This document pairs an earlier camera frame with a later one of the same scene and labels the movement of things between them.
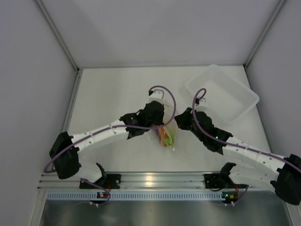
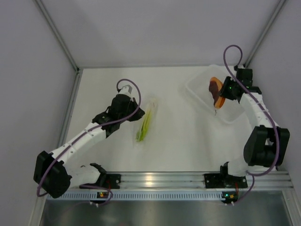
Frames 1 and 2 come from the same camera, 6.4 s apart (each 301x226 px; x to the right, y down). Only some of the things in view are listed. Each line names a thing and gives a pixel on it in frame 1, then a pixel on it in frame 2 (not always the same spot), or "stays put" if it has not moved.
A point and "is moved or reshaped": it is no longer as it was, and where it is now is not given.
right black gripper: (183, 118) to (224, 92)
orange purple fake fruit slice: (162, 134) to (215, 86)
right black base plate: (213, 181) stays put
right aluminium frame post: (281, 3) stays put
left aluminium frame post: (78, 70) stays put
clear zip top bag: (167, 133) is moved or reshaped
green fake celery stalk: (170, 141) is moved or reshaped
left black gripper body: (157, 122) to (132, 107)
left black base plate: (112, 181) stays put
